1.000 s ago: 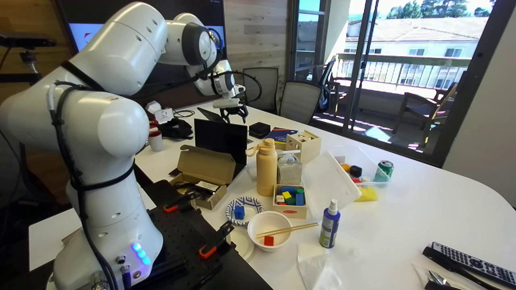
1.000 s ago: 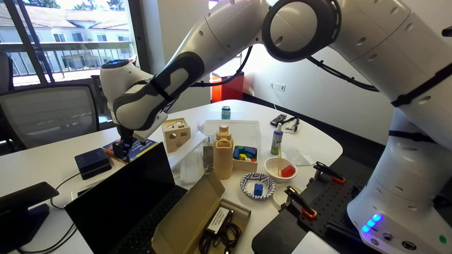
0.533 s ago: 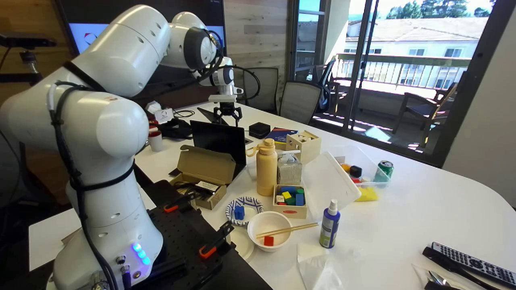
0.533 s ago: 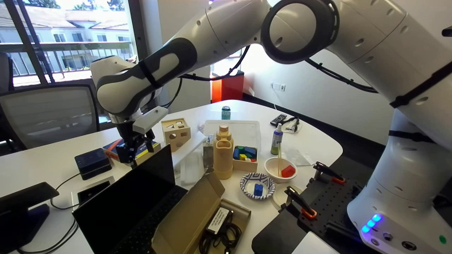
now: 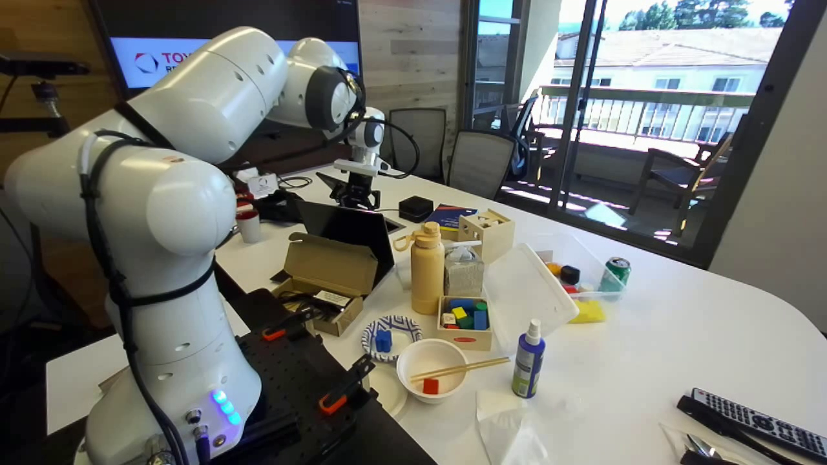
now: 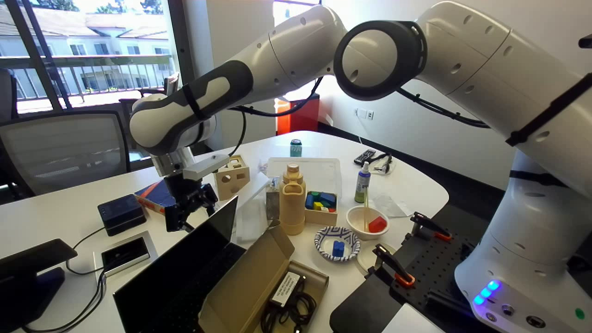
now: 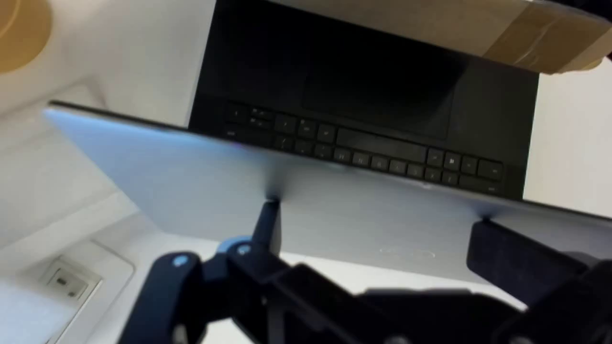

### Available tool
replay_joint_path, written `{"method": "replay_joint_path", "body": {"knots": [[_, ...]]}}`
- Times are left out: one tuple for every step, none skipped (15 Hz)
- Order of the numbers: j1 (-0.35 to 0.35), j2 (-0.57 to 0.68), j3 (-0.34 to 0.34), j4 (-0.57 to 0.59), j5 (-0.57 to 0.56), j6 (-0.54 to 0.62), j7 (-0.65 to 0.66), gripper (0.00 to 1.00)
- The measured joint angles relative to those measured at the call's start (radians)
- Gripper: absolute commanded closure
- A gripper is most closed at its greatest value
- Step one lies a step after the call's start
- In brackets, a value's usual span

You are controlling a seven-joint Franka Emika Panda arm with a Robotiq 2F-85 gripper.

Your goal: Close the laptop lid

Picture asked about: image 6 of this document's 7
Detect black device in white frame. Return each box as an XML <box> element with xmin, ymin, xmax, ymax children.
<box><xmin>92</xmin><ymin>230</ymin><xmax>159</xmax><ymax>278</ymax></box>

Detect wooden tray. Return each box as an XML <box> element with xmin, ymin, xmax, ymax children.
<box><xmin>304</xmin><ymin>191</ymin><xmax>339</xmax><ymax>227</ymax></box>

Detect black clamp orange tips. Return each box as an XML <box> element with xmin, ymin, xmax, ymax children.
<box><xmin>410</xmin><ymin>211</ymin><xmax>453</xmax><ymax>242</ymax></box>
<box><xmin>372</xmin><ymin>244</ymin><xmax>416</xmax><ymax>289</ymax></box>

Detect blue patterned paper bowl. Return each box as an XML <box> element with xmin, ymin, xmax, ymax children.
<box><xmin>314</xmin><ymin>226</ymin><xmax>361</xmax><ymax>263</ymax></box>

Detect black glasses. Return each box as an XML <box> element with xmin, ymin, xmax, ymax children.
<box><xmin>370</xmin><ymin>153</ymin><xmax>394</xmax><ymax>174</ymax></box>

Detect black box device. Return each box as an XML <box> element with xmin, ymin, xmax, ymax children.
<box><xmin>97</xmin><ymin>194</ymin><xmax>147</xmax><ymax>237</ymax></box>

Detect grey metallic pouch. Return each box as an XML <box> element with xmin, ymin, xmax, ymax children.
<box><xmin>265</xmin><ymin>178</ymin><xmax>281</xmax><ymax>222</ymax></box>

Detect clear plastic bag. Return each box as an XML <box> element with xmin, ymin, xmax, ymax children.
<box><xmin>371</xmin><ymin>193</ymin><xmax>412</xmax><ymax>218</ymax></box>

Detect laptop lid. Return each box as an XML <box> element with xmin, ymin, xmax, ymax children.
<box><xmin>113</xmin><ymin>196</ymin><xmax>239</xmax><ymax>333</ymax></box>

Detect window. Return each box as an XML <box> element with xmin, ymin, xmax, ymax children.
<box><xmin>0</xmin><ymin>0</ymin><xmax>184</xmax><ymax>114</ymax></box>

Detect black laptop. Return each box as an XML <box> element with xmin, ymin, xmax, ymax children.
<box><xmin>113</xmin><ymin>196</ymin><xmax>248</xmax><ymax>333</ymax></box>

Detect clear plastic bin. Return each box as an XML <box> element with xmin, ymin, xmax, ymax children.
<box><xmin>266</xmin><ymin>157</ymin><xmax>343</xmax><ymax>200</ymax></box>

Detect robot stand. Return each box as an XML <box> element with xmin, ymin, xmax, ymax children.
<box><xmin>329</xmin><ymin>203</ymin><xmax>592</xmax><ymax>333</ymax></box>

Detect clear plastic bin lid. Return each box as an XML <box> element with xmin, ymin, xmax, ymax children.
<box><xmin>235</xmin><ymin>173</ymin><xmax>272</xmax><ymax>244</ymax></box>

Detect blue and orange book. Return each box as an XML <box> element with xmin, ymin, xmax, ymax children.
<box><xmin>134</xmin><ymin>179</ymin><xmax>177</xmax><ymax>215</ymax></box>

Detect grey mesh office chair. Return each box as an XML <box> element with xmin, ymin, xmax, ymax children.
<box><xmin>0</xmin><ymin>110</ymin><xmax>131</xmax><ymax>197</ymax></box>

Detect wooden shape sorter box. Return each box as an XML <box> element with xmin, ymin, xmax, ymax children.
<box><xmin>214</xmin><ymin>155</ymin><xmax>251</xmax><ymax>201</ymax></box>

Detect red bin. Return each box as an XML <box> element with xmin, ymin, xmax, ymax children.
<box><xmin>276</xmin><ymin>94</ymin><xmax>321</xmax><ymax>136</ymax></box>

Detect coil of black cable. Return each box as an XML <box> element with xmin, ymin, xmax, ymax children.
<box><xmin>260</xmin><ymin>277</ymin><xmax>318</xmax><ymax>333</ymax></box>

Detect white round lid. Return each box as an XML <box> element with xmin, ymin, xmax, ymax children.
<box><xmin>356</xmin><ymin>242</ymin><xmax>398</xmax><ymax>274</ymax></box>

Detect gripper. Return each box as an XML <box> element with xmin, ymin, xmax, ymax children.
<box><xmin>165</xmin><ymin>175</ymin><xmax>219</xmax><ymax>231</ymax></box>

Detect white spray bottle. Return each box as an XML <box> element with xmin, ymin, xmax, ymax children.
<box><xmin>354</xmin><ymin>161</ymin><xmax>371</xmax><ymax>204</ymax></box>

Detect white bowl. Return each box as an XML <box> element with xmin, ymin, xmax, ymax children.
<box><xmin>346</xmin><ymin>205</ymin><xmax>390</xmax><ymax>241</ymax></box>

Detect black desk device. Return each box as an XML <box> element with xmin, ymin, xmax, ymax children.
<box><xmin>0</xmin><ymin>239</ymin><xmax>78</xmax><ymax>333</ymax></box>

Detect tan water bottle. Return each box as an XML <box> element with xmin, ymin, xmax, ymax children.
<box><xmin>279</xmin><ymin>162</ymin><xmax>307</xmax><ymax>235</ymax></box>

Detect black power adapter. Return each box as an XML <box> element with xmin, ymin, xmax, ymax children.
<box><xmin>270</xmin><ymin>271</ymin><xmax>302</xmax><ymax>308</ymax></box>

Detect heap of coloured blocks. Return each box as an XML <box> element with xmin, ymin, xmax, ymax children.
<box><xmin>305</xmin><ymin>191</ymin><xmax>337</xmax><ymax>212</ymax></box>

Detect open cardboard box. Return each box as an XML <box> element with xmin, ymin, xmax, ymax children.
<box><xmin>199</xmin><ymin>225</ymin><xmax>330</xmax><ymax>333</ymax></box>

